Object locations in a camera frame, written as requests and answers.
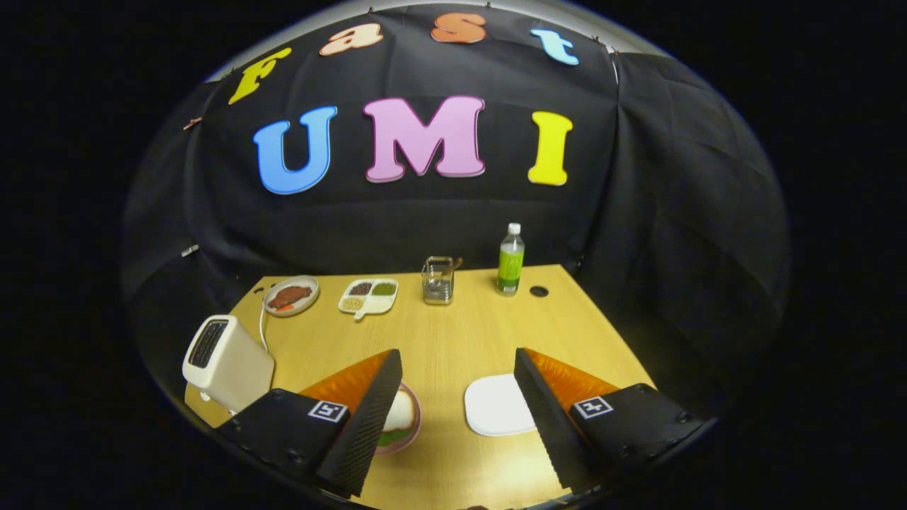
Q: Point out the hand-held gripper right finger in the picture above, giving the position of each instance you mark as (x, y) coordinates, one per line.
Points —
(549, 425)

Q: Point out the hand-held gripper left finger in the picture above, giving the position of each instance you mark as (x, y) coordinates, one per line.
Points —
(361, 432)

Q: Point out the green lettuce leaf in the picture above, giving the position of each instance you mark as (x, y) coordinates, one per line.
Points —
(393, 438)

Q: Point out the plain bread slice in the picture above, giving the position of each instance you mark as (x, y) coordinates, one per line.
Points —
(400, 411)

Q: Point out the white square plate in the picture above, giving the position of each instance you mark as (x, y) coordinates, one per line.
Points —
(496, 407)

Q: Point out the pink round plate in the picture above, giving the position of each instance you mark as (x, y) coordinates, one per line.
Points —
(417, 418)

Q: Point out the white divided condiment dish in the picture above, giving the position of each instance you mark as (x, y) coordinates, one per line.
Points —
(379, 303)

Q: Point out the white toaster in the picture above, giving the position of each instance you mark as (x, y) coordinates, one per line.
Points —
(234, 368)

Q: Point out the brown meat steak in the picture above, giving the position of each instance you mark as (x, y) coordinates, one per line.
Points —
(289, 296)

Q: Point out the beige round plate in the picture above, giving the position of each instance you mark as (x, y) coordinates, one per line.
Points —
(310, 283)

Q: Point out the green label drink bottle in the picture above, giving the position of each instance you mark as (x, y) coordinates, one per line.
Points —
(510, 265)

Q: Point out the black backdrop cloth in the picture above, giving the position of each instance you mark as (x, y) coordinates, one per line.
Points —
(425, 219)

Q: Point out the white cloth clip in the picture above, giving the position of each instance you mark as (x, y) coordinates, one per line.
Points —
(190, 250)

